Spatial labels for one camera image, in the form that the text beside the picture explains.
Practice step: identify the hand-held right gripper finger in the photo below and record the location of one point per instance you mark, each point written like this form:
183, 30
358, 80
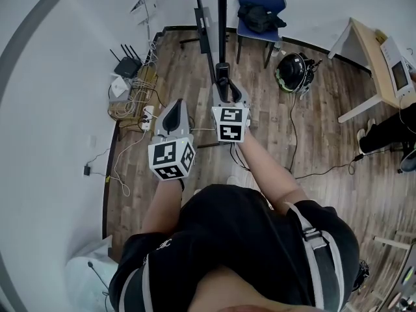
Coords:
216, 94
242, 91

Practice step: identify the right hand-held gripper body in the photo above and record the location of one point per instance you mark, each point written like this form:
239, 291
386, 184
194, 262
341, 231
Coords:
231, 123

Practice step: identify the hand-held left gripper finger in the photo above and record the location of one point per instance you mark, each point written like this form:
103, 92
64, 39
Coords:
185, 119
161, 117

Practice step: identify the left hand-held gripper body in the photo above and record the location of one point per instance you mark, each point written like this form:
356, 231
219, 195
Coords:
162, 156

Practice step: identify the person's right forearm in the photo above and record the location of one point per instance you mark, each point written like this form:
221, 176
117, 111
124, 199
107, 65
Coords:
266, 171

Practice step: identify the person's left forearm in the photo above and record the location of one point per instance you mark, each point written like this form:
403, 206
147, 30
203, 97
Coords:
162, 206

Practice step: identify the white power strip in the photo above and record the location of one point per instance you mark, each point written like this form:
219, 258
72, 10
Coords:
148, 117

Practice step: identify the cardboard box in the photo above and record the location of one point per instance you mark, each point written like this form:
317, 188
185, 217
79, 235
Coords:
146, 76

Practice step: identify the black helmet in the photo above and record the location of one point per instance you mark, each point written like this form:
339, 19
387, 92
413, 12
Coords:
291, 71

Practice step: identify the white router box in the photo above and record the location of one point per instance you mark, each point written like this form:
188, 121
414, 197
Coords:
118, 86

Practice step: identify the clear plastic bottle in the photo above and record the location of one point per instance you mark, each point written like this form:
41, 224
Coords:
276, 49

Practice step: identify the person's white shoe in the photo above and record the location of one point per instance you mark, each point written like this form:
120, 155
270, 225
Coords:
235, 180

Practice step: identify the black router with antennas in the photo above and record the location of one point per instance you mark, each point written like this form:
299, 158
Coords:
128, 67

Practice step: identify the black bag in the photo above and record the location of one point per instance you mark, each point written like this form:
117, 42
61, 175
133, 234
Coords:
258, 16

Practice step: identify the black power adapter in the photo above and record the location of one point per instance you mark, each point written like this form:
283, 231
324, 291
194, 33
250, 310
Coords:
86, 170

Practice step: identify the person's black shirt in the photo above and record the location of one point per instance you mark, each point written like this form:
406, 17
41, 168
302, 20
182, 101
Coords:
234, 232

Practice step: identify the light wood desk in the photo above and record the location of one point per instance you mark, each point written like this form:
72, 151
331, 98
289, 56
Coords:
370, 54

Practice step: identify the white device with screen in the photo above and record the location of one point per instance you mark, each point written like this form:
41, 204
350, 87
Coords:
393, 57

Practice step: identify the black office chair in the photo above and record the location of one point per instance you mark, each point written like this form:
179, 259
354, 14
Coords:
410, 161

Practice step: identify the black headset device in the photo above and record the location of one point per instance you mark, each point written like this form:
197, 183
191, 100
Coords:
362, 275

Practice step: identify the light wood table frame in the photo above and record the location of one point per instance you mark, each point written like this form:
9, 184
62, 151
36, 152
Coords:
390, 242

